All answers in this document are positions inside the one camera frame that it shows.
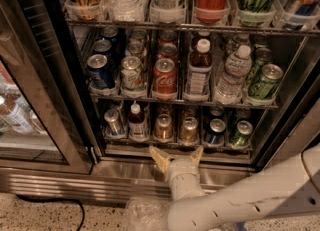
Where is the blue pepsi can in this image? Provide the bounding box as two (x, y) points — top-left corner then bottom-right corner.
(87, 54), (115, 89)
(93, 39), (112, 58)

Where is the blue can bottom shelf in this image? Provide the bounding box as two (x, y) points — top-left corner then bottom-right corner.
(204, 118), (226, 144)

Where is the clear water bottle middle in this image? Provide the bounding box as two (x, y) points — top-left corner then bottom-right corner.
(215, 45), (252, 104)

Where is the red coca-cola can front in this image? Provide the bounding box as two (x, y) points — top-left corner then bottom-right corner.
(153, 58), (177, 94)

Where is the orange soda can left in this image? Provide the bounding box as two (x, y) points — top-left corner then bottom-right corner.
(155, 114), (173, 140)

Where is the green white soda can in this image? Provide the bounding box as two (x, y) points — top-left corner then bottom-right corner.
(121, 56), (144, 91)

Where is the silver can bottom shelf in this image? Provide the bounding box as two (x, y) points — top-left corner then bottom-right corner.
(104, 109), (124, 136)

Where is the orange soda can front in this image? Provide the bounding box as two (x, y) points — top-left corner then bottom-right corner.
(179, 117), (198, 143)

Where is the stainless fridge base grille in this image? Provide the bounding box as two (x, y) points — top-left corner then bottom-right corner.
(0, 157), (258, 209)

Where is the brown tea bottle middle shelf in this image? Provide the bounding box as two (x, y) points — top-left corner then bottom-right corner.
(186, 39), (212, 95)

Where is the red coca-cola can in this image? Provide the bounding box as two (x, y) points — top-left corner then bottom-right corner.
(157, 43), (178, 62)
(153, 58), (177, 94)

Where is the blue pepsi can front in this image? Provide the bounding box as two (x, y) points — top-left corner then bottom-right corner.
(87, 54), (115, 89)

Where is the fridge door right frame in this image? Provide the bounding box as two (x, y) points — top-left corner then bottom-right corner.
(263, 98), (320, 169)

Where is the glass fridge door left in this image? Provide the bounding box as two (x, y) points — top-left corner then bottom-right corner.
(0, 0), (91, 174)

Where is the green can bottom shelf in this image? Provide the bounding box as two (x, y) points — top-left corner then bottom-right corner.
(229, 120), (253, 148)

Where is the clear plastic bag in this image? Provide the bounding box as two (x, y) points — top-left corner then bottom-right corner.
(124, 198), (170, 231)

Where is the green can middle front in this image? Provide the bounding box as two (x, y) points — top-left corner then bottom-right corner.
(248, 64), (283, 100)

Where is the brown juice bottle bottom shelf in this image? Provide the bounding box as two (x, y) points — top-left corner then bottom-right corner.
(128, 103), (147, 141)

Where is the orange soda can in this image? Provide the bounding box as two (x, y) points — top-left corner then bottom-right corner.
(155, 114), (173, 140)
(179, 117), (198, 143)

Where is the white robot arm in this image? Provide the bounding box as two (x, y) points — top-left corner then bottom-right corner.
(149, 145), (320, 231)

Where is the black power cable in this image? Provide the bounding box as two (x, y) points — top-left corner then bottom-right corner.
(15, 194), (86, 231)

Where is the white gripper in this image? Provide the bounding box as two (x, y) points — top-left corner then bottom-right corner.
(149, 146), (205, 201)

